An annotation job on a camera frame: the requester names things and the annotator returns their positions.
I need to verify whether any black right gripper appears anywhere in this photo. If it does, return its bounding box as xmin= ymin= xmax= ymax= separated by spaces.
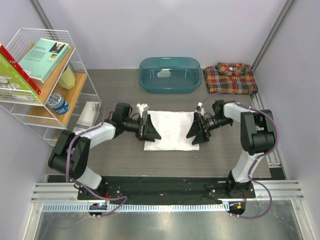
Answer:
xmin=186 ymin=112 xmax=231 ymax=145

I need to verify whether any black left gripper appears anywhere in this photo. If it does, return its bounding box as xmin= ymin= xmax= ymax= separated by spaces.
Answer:
xmin=122 ymin=114 xmax=161 ymax=142

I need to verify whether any white long sleeve shirt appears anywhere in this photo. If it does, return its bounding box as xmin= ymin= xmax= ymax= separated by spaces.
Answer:
xmin=143 ymin=111 xmax=200 ymax=151

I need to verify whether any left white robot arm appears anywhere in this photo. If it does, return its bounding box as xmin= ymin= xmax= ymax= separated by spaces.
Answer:
xmin=48 ymin=102 xmax=162 ymax=200

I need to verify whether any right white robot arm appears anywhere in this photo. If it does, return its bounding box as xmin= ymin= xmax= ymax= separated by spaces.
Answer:
xmin=186 ymin=100 xmax=278 ymax=199

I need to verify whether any teal plastic basin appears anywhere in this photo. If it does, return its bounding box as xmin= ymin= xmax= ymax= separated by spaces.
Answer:
xmin=138 ymin=57 xmax=202 ymax=94

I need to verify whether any folded plaid flannel shirt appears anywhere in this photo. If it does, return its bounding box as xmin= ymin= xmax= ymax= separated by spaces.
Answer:
xmin=203 ymin=62 xmax=259 ymax=95

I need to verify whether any bagged manual booklet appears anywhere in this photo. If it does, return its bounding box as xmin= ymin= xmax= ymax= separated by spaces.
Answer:
xmin=72 ymin=101 xmax=101 ymax=132

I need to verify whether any blue white round jar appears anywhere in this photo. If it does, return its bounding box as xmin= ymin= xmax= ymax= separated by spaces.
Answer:
xmin=47 ymin=93 xmax=69 ymax=115

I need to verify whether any teal paperback book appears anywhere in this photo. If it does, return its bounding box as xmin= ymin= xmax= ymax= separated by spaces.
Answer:
xmin=19 ymin=38 xmax=70 ymax=84

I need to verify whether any green book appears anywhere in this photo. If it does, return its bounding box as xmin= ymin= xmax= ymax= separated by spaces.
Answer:
xmin=0 ymin=54 xmax=39 ymax=104

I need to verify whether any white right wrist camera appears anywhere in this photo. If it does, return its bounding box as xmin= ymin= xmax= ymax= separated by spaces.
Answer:
xmin=194 ymin=102 xmax=206 ymax=116

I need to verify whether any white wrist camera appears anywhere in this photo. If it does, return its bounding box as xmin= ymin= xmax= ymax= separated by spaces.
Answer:
xmin=135 ymin=103 xmax=149 ymax=118
xmin=194 ymin=102 xmax=206 ymax=116

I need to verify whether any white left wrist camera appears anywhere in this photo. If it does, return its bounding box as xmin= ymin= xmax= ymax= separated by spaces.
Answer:
xmin=135 ymin=103 xmax=149 ymax=118

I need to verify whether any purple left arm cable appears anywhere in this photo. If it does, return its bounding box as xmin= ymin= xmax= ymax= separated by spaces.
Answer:
xmin=47 ymin=99 xmax=138 ymax=230

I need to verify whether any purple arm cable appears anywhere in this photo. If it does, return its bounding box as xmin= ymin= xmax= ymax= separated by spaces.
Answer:
xmin=201 ymin=91 xmax=280 ymax=221
xmin=47 ymin=99 xmax=138 ymax=230

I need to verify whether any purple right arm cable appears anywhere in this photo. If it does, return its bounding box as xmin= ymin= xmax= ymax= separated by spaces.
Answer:
xmin=201 ymin=91 xmax=280 ymax=221

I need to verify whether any white wire shelf rack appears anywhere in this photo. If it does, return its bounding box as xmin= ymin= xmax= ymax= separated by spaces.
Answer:
xmin=0 ymin=28 xmax=102 ymax=146

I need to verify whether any aluminium frame rail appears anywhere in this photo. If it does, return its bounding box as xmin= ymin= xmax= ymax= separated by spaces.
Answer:
xmin=31 ymin=180 xmax=304 ymax=203

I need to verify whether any slotted grey cable duct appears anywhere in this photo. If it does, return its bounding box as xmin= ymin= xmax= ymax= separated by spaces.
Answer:
xmin=42 ymin=202 xmax=230 ymax=213

